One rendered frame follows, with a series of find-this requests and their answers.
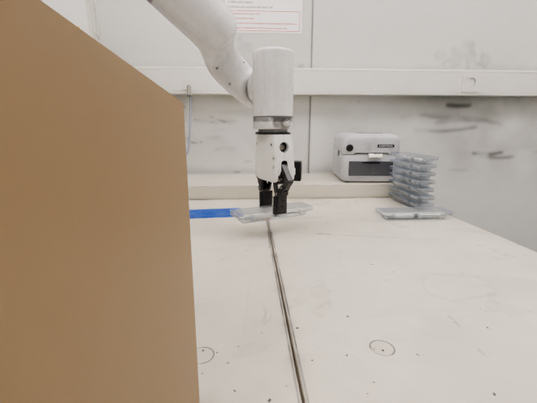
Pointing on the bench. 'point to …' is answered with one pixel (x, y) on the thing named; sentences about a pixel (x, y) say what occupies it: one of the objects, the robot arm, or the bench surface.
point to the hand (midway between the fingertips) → (272, 203)
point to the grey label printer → (363, 156)
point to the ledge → (376, 189)
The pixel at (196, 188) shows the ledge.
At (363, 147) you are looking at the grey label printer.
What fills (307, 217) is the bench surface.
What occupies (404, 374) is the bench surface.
